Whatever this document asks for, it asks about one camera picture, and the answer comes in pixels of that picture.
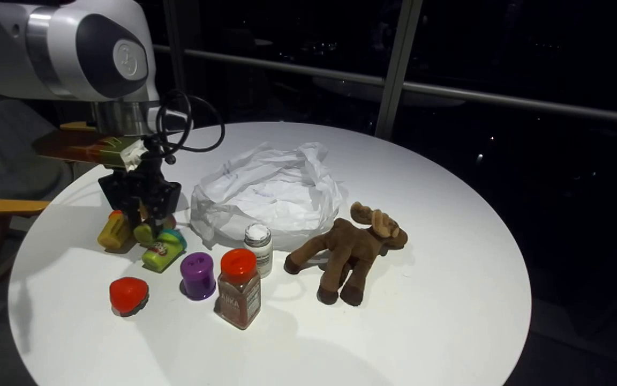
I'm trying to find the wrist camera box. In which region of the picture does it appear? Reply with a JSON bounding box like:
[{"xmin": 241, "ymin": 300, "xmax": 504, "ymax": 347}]
[{"xmin": 33, "ymin": 127, "xmax": 150, "ymax": 174}]

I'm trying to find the grey window post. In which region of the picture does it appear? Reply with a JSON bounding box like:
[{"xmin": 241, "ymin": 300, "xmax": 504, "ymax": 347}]
[{"xmin": 373, "ymin": 0, "xmax": 424, "ymax": 142}]

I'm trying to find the grey horizontal railing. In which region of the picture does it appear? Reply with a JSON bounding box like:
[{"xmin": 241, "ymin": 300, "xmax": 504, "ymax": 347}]
[{"xmin": 153, "ymin": 43, "xmax": 617, "ymax": 128}]

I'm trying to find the brown moose plush toy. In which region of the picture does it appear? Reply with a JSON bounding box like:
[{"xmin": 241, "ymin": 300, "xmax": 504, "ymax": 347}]
[{"xmin": 282, "ymin": 199, "xmax": 411, "ymax": 309}]

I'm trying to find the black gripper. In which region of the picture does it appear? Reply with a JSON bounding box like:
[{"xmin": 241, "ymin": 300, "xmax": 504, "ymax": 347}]
[{"xmin": 97, "ymin": 151, "xmax": 185, "ymax": 231}]

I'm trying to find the red lid spice jar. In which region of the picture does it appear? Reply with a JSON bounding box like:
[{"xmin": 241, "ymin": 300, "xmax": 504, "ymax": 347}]
[{"xmin": 214, "ymin": 247, "xmax": 263, "ymax": 332}]

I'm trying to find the white lid pill bottle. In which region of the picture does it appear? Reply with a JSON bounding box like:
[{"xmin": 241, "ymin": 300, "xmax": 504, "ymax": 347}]
[{"xmin": 243, "ymin": 223, "xmax": 277, "ymax": 280}]

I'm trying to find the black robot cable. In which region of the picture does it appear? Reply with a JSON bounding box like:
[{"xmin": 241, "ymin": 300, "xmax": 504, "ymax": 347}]
[{"xmin": 153, "ymin": 91, "xmax": 228, "ymax": 156}]

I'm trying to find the purple toy fruit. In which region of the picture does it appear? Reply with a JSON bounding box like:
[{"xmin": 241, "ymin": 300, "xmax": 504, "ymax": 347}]
[{"xmin": 178, "ymin": 252, "xmax": 218, "ymax": 303}]

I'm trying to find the grey wooden armchair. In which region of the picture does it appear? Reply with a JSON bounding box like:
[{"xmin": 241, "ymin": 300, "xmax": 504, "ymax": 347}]
[{"xmin": 0, "ymin": 93, "xmax": 103, "ymax": 330}]

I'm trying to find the white plastic bag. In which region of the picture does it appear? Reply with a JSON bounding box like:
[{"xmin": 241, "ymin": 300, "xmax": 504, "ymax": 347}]
[{"xmin": 189, "ymin": 140, "xmax": 352, "ymax": 252}]

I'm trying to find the red toy tomato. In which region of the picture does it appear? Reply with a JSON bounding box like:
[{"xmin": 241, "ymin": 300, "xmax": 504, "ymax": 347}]
[{"xmin": 107, "ymin": 275, "xmax": 153, "ymax": 317}]

